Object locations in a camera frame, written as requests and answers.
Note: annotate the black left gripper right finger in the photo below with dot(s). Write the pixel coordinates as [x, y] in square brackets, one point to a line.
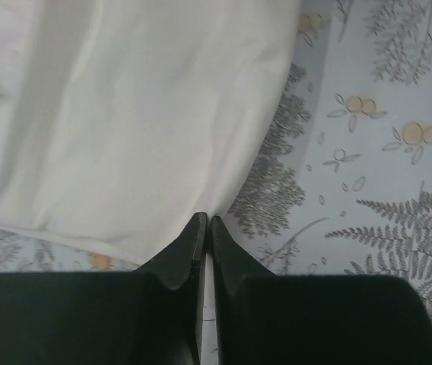
[263, 318]

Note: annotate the white t shirt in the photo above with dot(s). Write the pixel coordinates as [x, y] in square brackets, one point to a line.
[121, 119]

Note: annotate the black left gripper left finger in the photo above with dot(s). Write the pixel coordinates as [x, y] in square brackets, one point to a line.
[152, 315]

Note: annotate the floral patterned table mat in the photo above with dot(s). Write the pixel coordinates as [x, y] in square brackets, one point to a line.
[342, 182]

